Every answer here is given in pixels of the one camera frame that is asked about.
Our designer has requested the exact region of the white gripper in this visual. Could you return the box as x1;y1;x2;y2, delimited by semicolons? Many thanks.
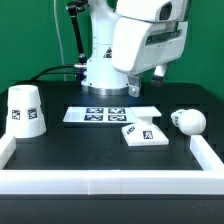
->
112;17;188;97

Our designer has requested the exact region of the white lamp base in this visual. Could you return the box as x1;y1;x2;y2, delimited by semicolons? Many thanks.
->
122;106;169;146

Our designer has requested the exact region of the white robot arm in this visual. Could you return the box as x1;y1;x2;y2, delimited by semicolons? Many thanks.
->
81;0;191;97

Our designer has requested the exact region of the white lamp shade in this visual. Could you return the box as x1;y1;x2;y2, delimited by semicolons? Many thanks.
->
6;85;46;138

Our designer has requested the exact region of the white marker board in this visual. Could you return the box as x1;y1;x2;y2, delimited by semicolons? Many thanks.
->
62;106;148;124

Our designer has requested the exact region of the white U-shaped fence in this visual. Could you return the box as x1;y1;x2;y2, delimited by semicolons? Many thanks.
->
0;135;224;195

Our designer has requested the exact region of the black cable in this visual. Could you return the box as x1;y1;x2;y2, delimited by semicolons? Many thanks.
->
30;63;88;83

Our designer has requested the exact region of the white cable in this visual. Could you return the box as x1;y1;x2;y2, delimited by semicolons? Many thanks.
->
53;0;68;82

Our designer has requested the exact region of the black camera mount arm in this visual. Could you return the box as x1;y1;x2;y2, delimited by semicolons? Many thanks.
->
66;0;88;64

